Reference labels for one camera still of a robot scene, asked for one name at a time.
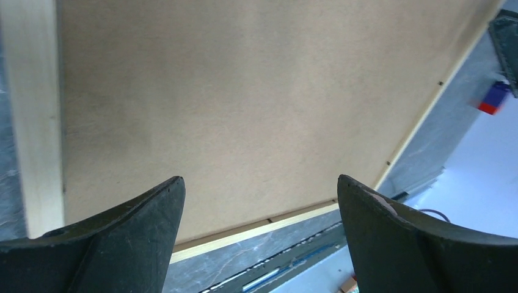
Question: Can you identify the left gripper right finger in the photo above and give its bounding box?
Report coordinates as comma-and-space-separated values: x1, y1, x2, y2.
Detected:
337, 175, 517, 292

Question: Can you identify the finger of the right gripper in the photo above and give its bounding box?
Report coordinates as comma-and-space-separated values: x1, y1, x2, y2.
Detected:
488, 9, 517, 98

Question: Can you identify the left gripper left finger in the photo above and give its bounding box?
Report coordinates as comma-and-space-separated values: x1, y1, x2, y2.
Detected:
1, 176, 186, 292

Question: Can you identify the wooden picture frame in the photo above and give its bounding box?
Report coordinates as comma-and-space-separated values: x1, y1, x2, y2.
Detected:
0, 0, 506, 266

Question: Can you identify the red purple block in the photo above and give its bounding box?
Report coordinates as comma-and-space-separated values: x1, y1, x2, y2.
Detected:
472, 81, 511, 115

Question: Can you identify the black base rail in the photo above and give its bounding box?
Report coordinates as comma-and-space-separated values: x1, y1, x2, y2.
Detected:
203, 222, 347, 292

